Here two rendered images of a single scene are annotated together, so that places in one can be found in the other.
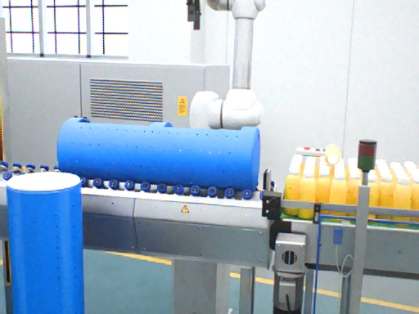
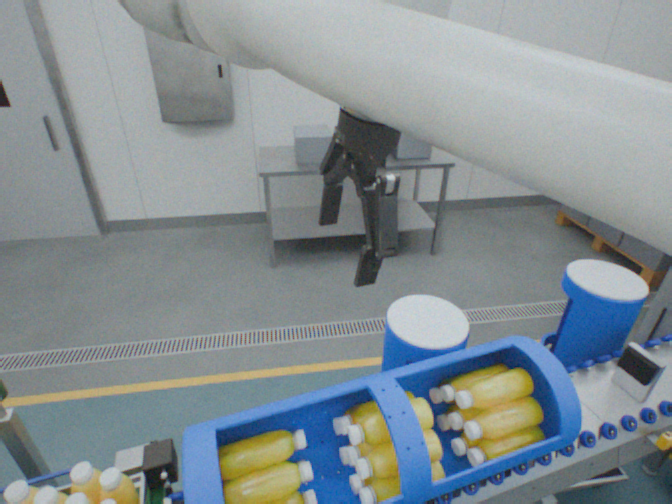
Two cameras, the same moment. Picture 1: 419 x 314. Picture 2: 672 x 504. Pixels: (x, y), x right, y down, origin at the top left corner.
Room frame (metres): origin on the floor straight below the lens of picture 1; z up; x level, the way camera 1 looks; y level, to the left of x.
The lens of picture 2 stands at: (2.82, -0.18, 1.96)
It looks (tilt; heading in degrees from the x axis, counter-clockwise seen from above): 30 degrees down; 149
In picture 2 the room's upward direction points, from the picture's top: straight up
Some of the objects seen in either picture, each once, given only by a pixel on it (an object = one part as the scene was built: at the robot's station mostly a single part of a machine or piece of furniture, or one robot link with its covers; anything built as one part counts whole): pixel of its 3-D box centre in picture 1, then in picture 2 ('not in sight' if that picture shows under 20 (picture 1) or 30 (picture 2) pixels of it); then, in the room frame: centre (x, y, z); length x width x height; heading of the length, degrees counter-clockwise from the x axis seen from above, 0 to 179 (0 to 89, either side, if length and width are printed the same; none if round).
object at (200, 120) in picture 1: (206, 111); not in sight; (2.93, 0.05, 1.23); 0.18 x 0.16 x 0.22; 80
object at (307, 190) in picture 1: (307, 195); (94, 496); (2.10, -0.38, 0.99); 0.07 x 0.07 x 0.18
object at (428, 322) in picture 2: (44, 181); (427, 319); (2.07, 0.67, 1.03); 0.28 x 0.28 x 0.01
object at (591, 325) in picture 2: not in sight; (572, 358); (2.24, 1.46, 0.59); 0.28 x 0.28 x 0.88
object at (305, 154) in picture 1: (317, 159); not in sight; (2.52, -0.49, 1.05); 0.20 x 0.10 x 0.10; 78
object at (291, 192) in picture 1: (292, 192); (121, 502); (2.14, -0.33, 0.99); 0.07 x 0.07 x 0.18
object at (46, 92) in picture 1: (99, 146); not in sight; (4.53, 0.98, 0.72); 2.15 x 0.54 x 1.45; 67
